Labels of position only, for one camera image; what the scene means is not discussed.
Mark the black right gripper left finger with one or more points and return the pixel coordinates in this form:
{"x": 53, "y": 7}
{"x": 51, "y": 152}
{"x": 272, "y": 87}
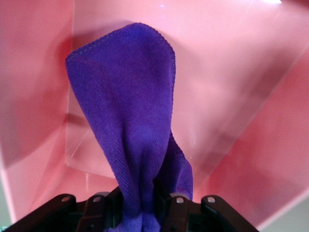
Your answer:
{"x": 72, "y": 215}

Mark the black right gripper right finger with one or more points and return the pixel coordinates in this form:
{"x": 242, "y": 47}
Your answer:
{"x": 205, "y": 215}

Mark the purple microfibre cloth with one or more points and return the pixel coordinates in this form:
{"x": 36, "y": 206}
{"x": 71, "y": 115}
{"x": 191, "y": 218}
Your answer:
{"x": 125, "y": 96}

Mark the pink translucent plastic bin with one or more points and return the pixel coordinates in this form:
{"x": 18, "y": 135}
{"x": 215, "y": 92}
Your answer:
{"x": 229, "y": 96}

